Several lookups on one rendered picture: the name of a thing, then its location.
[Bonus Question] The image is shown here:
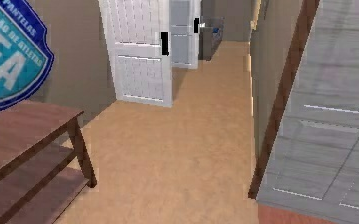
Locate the white panelled room door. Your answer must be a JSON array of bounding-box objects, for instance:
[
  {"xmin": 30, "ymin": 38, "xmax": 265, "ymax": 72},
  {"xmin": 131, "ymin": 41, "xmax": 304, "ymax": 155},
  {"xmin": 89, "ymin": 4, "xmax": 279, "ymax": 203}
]
[
  {"xmin": 169, "ymin": 0, "xmax": 202, "ymax": 70},
  {"xmin": 97, "ymin": 0, "xmax": 174, "ymax": 108}
]

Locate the grey cabinet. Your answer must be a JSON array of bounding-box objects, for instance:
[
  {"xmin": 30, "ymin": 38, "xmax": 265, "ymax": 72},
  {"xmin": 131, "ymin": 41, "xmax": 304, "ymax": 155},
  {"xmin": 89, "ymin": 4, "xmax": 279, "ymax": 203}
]
[{"xmin": 200, "ymin": 15, "xmax": 225, "ymax": 62}]

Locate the grey panelled room door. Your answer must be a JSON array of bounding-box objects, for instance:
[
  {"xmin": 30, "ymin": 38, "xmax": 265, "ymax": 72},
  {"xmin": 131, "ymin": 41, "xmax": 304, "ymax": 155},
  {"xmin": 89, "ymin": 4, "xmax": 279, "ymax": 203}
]
[{"xmin": 247, "ymin": 0, "xmax": 359, "ymax": 224}]

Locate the brown wooden shelf table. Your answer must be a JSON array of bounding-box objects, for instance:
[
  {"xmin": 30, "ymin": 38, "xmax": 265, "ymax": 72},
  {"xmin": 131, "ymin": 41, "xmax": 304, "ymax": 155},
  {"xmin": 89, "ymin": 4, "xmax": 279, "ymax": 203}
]
[{"xmin": 0, "ymin": 100, "xmax": 98, "ymax": 224}]

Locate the blue shield wall sign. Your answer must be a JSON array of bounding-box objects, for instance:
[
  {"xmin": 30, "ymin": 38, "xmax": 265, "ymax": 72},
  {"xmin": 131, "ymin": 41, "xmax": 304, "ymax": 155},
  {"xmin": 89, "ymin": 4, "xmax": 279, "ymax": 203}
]
[{"xmin": 0, "ymin": 0, "xmax": 55, "ymax": 114}]

